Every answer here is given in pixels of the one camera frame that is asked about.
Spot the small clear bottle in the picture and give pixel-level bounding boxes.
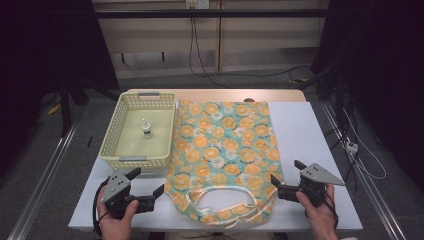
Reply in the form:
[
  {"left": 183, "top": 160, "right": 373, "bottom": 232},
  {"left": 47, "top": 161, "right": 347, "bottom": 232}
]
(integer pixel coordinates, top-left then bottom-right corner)
[{"left": 140, "top": 118, "right": 153, "bottom": 139}]

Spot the white power strip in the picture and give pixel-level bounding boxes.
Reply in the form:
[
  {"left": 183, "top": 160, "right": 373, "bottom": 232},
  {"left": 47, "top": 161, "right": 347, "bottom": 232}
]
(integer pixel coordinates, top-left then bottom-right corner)
[{"left": 344, "top": 141, "right": 360, "bottom": 155}]

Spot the white wall socket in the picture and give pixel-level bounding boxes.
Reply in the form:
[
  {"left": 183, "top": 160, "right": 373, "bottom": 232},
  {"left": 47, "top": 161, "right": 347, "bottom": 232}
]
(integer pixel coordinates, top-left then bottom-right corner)
[{"left": 185, "top": 0, "right": 211, "bottom": 10}]

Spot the person's right hand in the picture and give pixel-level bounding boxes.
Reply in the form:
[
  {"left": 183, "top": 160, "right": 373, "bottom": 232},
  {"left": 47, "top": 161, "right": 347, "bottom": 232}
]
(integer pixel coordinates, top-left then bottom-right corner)
[{"left": 295, "top": 184, "right": 339, "bottom": 235}]

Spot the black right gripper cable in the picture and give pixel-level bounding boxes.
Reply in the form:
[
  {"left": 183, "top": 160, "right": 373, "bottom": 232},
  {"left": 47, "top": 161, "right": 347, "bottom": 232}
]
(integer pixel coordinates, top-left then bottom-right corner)
[{"left": 323, "top": 192, "right": 340, "bottom": 229}]

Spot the long black wall cable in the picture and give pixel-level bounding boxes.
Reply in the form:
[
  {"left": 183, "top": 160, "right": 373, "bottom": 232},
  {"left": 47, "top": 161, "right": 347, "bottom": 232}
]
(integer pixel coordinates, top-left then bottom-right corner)
[{"left": 188, "top": 8, "right": 314, "bottom": 90}]

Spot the white table mat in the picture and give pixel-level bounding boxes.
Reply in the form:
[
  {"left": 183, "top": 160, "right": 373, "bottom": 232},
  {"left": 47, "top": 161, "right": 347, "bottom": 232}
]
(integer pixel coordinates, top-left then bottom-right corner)
[{"left": 68, "top": 100, "right": 364, "bottom": 233}]

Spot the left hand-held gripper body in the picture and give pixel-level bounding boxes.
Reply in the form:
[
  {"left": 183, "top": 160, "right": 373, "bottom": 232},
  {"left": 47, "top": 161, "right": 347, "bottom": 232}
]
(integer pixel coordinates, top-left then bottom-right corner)
[{"left": 99, "top": 170, "right": 156, "bottom": 220}]

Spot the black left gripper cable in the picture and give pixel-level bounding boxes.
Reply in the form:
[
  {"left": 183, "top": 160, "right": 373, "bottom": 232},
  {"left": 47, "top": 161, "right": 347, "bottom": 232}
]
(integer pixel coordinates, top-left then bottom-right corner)
[{"left": 92, "top": 178, "right": 112, "bottom": 237}]

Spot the white floor cable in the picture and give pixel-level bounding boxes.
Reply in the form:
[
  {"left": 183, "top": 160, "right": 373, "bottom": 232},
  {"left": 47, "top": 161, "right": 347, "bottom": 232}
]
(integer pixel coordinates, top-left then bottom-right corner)
[{"left": 342, "top": 109, "right": 388, "bottom": 181}]

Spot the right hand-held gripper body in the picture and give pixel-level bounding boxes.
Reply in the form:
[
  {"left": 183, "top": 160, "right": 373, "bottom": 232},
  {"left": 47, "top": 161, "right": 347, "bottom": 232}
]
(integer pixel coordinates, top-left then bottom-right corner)
[{"left": 298, "top": 163, "right": 346, "bottom": 208}]

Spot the orange print cloth bag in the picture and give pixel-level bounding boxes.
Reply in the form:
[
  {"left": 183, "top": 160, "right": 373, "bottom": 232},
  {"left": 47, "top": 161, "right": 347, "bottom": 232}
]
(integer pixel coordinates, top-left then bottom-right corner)
[{"left": 164, "top": 99, "right": 285, "bottom": 230}]

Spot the person's left hand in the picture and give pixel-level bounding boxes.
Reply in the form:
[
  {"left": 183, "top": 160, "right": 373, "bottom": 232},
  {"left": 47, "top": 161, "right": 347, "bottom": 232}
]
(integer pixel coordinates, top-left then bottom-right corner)
[{"left": 96, "top": 187, "right": 140, "bottom": 233}]

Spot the metal floor rail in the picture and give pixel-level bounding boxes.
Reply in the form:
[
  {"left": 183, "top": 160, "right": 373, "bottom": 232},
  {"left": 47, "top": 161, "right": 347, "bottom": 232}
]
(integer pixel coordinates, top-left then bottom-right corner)
[
  {"left": 319, "top": 101, "right": 408, "bottom": 240},
  {"left": 6, "top": 122, "right": 82, "bottom": 240}
]

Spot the beige wall panel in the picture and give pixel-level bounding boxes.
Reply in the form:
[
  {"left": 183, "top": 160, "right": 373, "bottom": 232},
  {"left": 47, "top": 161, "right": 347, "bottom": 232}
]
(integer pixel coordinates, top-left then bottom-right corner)
[{"left": 91, "top": 0, "right": 331, "bottom": 80}]

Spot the black stand leg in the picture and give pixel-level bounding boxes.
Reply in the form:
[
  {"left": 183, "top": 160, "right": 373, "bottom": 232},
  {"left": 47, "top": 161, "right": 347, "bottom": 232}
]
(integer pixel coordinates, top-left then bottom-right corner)
[{"left": 59, "top": 77, "right": 73, "bottom": 138}]

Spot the pale yellow plastic basket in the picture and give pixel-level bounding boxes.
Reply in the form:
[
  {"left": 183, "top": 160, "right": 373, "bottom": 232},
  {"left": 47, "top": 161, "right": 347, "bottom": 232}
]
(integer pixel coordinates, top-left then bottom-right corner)
[{"left": 98, "top": 92, "right": 178, "bottom": 170}]

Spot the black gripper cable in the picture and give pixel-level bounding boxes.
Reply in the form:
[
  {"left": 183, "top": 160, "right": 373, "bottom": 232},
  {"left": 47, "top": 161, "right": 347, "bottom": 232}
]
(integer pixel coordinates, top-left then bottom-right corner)
[
  {"left": 92, "top": 178, "right": 112, "bottom": 237},
  {"left": 323, "top": 192, "right": 340, "bottom": 229}
]

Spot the black horizontal frame bar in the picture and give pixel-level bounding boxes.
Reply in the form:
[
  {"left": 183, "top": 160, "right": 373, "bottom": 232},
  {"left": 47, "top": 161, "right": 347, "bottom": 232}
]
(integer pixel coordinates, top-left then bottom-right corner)
[{"left": 94, "top": 8, "right": 334, "bottom": 19}]

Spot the wooden table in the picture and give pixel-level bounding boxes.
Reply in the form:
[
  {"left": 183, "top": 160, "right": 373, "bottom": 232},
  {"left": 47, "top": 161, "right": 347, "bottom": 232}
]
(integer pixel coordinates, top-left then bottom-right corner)
[{"left": 125, "top": 88, "right": 307, "bottom": 103}]

